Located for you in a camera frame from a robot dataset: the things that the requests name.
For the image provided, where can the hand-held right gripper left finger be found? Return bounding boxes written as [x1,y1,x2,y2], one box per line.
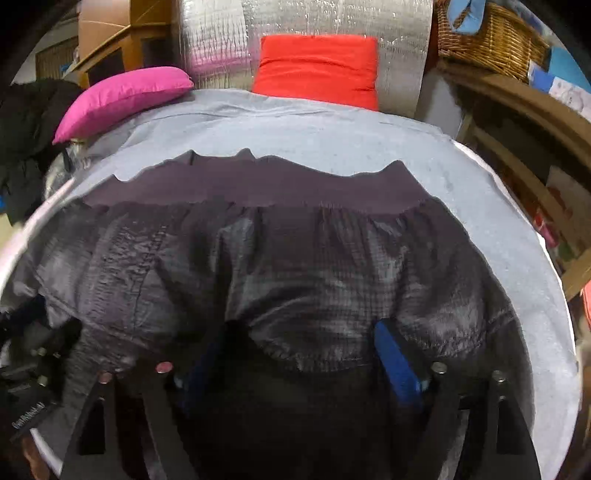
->
[60,318,228,480]

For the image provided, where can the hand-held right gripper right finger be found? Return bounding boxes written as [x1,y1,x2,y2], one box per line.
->
[373,320,542,480]

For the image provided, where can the dark quilted zip jacket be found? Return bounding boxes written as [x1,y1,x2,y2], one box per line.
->
[9,148,520,480]

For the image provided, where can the person's left hand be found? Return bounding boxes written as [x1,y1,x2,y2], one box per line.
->
[21,436,52,480]

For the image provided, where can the pink bag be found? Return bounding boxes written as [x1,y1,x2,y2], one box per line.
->
[579,281,591,330]

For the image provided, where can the grey blanket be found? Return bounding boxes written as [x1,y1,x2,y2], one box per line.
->
[0,88,583,480]

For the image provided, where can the black jacket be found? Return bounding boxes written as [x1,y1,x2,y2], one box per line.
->
[0,78,84,222]

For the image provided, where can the wooden shelf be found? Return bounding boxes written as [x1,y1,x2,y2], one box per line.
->
[436,60,591,301]

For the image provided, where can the pink pillow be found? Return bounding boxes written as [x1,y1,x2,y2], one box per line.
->
[52,66,195,145]

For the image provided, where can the red pillow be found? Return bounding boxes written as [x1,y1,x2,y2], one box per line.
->
[252,34,382,112]

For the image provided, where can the white printed box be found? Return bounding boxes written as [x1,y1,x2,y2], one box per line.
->
[526,62,591,121]

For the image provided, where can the wicker basket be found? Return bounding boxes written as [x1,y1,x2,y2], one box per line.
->
[434,0,551,84]

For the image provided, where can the blue box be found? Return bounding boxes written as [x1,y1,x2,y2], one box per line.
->
[547,46,591,95]

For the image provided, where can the silver insulation mat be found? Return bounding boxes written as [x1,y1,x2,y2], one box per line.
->
[178,0,437,114]

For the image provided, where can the light blue cloth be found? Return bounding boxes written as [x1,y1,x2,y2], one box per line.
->
[445,0,490,33]

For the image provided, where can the wooden cabinet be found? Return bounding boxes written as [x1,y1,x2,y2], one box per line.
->
[74,0,185,88]

